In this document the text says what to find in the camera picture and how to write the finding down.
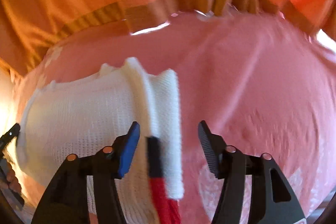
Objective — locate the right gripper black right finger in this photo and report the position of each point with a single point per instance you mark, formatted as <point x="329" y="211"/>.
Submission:
<point x="257" y="179"/>

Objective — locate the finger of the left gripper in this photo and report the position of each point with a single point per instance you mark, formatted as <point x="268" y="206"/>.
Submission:
<point x="11" y="134"/>

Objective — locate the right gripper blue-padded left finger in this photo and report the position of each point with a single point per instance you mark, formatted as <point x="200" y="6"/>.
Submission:
<point x="65" y="200"/>

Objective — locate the white red black knit sweater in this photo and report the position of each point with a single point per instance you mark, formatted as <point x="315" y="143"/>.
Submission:
<point x="85" y="115"/>

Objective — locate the person's left hand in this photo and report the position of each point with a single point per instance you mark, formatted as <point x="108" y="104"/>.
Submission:
<point x="12" y="180"/>

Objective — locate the pink floral bed blanket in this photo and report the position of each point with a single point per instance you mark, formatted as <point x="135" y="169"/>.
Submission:
<point x="256" y="80"/>

